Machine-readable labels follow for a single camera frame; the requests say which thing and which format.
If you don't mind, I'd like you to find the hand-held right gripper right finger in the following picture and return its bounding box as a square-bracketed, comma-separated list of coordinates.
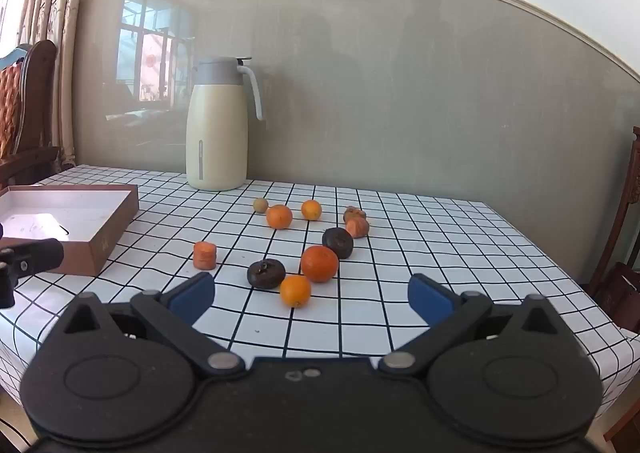
[377, 273, 573, 380]

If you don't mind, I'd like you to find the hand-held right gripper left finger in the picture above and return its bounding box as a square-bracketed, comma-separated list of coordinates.
[62, 272, 246, 380]

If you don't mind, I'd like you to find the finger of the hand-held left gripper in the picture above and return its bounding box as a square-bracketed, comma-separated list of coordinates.
[0, 238, 66, 310]

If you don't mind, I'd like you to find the white shallow tray box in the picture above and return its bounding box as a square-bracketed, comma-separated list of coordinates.
[0, 184, 140, 277]

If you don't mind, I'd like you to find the brown mushroom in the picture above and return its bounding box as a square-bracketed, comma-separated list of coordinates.
[246, 258, 287, 290]

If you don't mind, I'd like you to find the dark mangosteen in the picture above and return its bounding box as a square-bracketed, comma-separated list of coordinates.
[322, 227, 355, 260]

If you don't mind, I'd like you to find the large orange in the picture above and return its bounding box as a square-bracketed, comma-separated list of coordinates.
[300, 245, 340, 284]

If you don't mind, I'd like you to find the medium orange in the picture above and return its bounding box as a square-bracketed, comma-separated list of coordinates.
[266, 204, 294, 231]

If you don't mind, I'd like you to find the black white checkered tablecloth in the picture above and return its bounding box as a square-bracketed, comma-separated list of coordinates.
[0, 164, 640, 440]

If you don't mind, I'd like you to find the wooden sofa with orange cushion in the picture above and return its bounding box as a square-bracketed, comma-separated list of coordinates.
[0, 39, 62, 190]

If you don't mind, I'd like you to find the cream thermos jug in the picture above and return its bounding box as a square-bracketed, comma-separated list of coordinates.
[186, 56, 264, 192]

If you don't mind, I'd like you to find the dark wooden chair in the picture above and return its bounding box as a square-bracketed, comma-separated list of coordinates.
[585, 125, 640, 334]

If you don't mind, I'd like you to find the beige patterned curtain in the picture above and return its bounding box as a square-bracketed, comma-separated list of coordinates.
[0, 0, 97, 174]

